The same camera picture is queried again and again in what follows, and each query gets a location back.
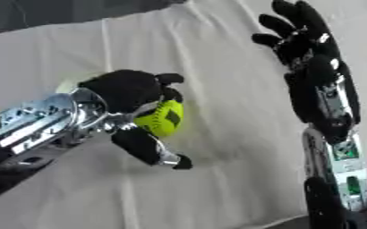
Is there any yellow-green ball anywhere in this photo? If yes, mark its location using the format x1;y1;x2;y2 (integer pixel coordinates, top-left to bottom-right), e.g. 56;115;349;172
132;98;185;138

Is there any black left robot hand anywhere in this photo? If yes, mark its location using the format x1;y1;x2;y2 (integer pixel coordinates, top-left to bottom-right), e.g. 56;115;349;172
77;69;195;171

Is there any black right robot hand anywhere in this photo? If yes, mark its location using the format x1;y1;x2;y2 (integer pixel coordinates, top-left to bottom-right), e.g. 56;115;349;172
251;0;363;146

